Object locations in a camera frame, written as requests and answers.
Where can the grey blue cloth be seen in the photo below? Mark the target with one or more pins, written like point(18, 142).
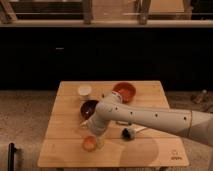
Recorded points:
point(123, 123)

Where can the wooden shelf rail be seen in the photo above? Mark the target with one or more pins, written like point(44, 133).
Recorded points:
point(106, 13)

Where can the black white dish brush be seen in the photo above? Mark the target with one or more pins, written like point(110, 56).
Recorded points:
point(130, 133)

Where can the black post on floor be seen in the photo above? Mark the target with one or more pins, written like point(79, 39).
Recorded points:
point(11, 153)

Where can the dark brown bowl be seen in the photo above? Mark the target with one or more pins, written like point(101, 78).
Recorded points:
point(87, 109)

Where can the orange apple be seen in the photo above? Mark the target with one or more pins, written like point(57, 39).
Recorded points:
point(89, 143)

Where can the orange bowl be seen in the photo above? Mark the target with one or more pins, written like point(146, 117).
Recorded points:
point(126, 90)

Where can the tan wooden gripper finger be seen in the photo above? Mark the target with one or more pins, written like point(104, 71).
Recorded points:
point(100, 141)

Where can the white paper cup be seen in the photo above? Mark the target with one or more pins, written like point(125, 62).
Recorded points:
point(84, 91)

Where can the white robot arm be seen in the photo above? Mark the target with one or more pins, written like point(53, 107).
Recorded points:
point(194, 125)

